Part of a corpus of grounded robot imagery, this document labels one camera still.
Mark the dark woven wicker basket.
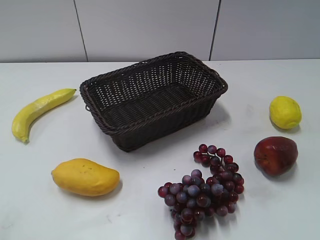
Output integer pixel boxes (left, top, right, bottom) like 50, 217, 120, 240
79, 51, 228, 152

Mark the red grape bunch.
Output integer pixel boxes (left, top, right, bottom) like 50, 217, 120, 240
157, 144, 245, 240

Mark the yellow mango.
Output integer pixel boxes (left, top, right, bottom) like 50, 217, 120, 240
51, 158, 120, 197

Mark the yellow lemon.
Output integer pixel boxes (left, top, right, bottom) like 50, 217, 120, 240
269, 96, 302, 130

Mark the red apple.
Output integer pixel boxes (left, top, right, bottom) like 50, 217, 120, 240
253, 136, 298, 177

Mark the yellow banana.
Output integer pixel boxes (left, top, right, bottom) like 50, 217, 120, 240
11, 88, 77, 144

